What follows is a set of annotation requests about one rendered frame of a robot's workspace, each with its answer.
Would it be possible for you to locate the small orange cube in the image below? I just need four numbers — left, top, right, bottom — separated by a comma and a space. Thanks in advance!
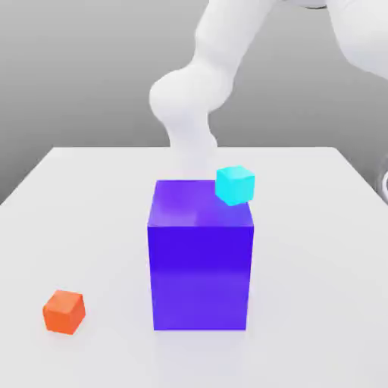
42, 289, 86, 336

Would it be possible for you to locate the large purple box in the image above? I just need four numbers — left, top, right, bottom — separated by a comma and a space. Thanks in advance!
147, 179, 255, 332

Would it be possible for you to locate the small cyan cube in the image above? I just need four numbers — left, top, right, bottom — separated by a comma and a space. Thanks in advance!
214, 165, 256, 207

